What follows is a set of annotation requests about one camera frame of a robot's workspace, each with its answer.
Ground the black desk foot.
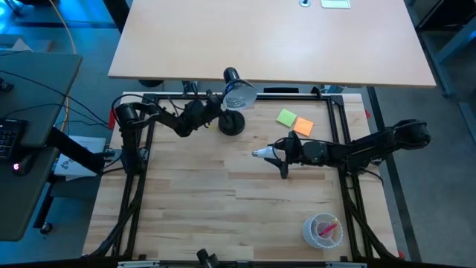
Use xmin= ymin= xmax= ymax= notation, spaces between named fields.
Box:
xmin=32 ymin=178 xmax=57 ymax=235

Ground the green sticky note pad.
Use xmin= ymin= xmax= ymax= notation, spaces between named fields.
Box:
xmin=275 ymin=108 xmax=298 ymax=128

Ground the grey desk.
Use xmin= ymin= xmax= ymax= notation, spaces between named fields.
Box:
xmin=0 ymin=51 xmax=83 ymax=242

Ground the orange sticky note pad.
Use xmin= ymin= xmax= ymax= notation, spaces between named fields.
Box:
xmin=292 ymin=116 xmax=315 ymax=138

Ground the white lattice pen cup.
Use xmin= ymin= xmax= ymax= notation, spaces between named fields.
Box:
xmin=301 ymin=212 xmax=344 ymax=249

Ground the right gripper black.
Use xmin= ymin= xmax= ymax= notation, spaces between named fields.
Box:
xmin=263 ymin=130 xmax=330 ymax=179

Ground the black table-level camera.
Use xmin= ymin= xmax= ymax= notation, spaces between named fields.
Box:
xmin=196 ymin=248 xmax=221 ymax=267

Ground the flat grey box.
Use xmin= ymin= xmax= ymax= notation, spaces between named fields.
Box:
xmin=0 ymin=35 xmax=53 ymax=53

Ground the light wooden desk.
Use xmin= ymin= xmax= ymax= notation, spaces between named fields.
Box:
xmin=107 ymin=0 xmax=437 ymax=89

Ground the yellow cable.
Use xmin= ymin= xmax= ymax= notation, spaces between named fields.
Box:
xmin=48 ymin=0 xmax=77 ymax=132

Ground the white lightbulb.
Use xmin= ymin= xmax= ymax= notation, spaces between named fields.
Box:
xmin=251 ymin=146 xmax=277 ymax=159

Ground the black computer mouse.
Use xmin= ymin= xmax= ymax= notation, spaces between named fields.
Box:
xmin=12 ymin=153 xmax=35 ymax=177

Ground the white printed paper sheet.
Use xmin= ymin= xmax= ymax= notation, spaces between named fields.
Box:
xmin=54 ymin=135 xmax=108 ymax=178

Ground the pink pen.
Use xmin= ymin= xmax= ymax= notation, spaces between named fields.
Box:
xmin=318 ymin=219 xmax=339 ymax=238

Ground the white rectangular desk plate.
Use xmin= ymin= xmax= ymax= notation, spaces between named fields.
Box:
xmin=321 ymin=0 xmax=352 ymax=10

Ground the black keyboard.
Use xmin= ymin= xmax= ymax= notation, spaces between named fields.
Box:
xmin=0 ymin=118 xmax=28 ymax=161

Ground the black aluminium table frame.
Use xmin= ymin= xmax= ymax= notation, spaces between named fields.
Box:
xmin=87 ymin=92 xmax=401 ymax=261

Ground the black desk lamp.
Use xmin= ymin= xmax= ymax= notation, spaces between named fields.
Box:
xmin=217 ymin=66 xmax=258 ymax=136

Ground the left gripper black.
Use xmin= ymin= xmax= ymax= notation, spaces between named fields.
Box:
xmin=187 ymin=90 xmax=226 ymax=127

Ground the black floor bar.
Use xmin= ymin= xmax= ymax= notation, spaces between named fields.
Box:
xmin=366 ymin=86 xmax=423 ymax=262

